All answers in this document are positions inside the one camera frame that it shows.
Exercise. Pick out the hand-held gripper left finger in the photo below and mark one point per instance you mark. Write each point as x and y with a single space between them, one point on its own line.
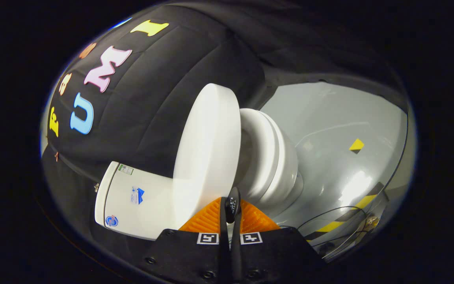
195 252

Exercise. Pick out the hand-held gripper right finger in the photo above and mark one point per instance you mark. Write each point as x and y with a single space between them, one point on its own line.
274 252

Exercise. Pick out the white toilet lid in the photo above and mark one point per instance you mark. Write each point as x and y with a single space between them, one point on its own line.
207 150

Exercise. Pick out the white toilet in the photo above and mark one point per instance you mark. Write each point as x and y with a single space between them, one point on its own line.
140 205

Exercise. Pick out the white toilet seat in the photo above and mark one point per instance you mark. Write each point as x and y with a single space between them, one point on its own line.
264 157

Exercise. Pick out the yellow black hazard tape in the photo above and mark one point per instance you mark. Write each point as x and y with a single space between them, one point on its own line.
331 226

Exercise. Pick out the small tan floor fitting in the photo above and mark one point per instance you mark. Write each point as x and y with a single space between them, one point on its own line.
371 221

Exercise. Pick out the black backdrop cloth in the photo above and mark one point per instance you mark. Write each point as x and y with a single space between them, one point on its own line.
164 90

